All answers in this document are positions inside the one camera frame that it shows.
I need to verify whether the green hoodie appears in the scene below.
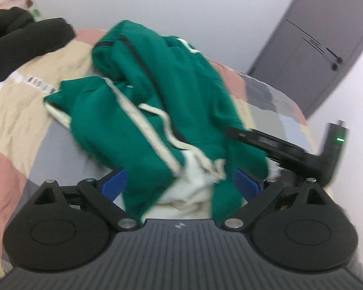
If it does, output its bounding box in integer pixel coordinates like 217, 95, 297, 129
44, 20, 268, 223

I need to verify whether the patchwork bed quilt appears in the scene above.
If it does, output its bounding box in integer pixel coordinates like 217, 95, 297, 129
0, 29, 316, 279

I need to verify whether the black puffer jacket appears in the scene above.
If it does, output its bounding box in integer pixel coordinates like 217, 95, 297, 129
0, 7, 76, 82

